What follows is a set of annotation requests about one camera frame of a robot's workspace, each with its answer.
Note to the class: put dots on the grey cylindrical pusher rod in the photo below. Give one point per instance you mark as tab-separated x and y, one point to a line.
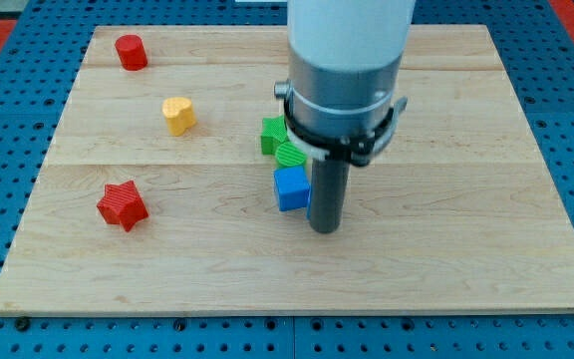
328	187

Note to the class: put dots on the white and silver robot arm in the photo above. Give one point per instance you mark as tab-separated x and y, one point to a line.
338	99

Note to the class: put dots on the blue cube block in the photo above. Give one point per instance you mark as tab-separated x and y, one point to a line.
291	188

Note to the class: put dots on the green cylinder block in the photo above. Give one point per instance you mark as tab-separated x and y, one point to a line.
288	156

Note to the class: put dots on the green star block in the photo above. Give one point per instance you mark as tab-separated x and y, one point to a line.
273	134

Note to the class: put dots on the yellow heart block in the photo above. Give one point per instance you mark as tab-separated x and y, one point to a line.
179	115

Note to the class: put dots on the wooden board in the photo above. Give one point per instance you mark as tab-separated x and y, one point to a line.
458	215

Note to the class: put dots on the red star block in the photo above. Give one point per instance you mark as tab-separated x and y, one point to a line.
122	205

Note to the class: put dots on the red cylinder block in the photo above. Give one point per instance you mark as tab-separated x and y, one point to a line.
131	52

